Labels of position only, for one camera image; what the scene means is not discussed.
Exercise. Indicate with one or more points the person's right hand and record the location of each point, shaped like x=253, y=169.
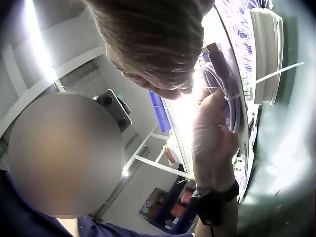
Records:
x=148, y=37

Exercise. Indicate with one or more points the person's left hand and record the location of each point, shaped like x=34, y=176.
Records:
x=212, y=148

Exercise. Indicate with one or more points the person's right fingers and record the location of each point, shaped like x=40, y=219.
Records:
x=170, y=87

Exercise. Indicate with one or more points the person's left fingers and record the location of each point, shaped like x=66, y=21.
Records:
x=207, y=95

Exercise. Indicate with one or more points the stack of white trays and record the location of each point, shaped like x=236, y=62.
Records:
x=267, y=56

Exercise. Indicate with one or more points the white zip tie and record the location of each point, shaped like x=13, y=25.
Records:
x=279, y=72

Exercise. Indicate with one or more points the black wrist band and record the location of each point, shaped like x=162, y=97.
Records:
x=209, y=205

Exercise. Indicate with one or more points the blue storage crate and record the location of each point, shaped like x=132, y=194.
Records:
x=172, y=209

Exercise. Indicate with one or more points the ceiling strip lamp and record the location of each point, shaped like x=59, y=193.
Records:
x=37, y=37

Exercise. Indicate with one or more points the person's body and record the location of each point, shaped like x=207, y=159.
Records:
x=27, y=212

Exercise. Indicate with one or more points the white shelf frame with bins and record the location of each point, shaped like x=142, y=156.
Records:
x=160, y=116

